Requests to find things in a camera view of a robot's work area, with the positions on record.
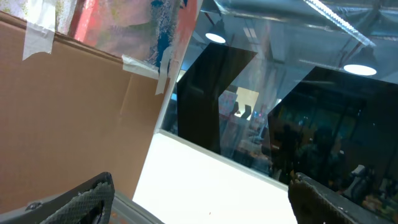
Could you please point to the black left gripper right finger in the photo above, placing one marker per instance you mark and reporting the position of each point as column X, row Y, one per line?
column 313, row 203

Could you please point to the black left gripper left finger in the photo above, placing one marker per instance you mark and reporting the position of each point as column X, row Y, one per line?
column 89, row 202

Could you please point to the grey plastic basket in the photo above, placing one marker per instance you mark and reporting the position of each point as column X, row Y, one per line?
column 125, row 211

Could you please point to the brown cardboard sheet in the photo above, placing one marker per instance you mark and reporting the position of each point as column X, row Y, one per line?
column 68, row 116

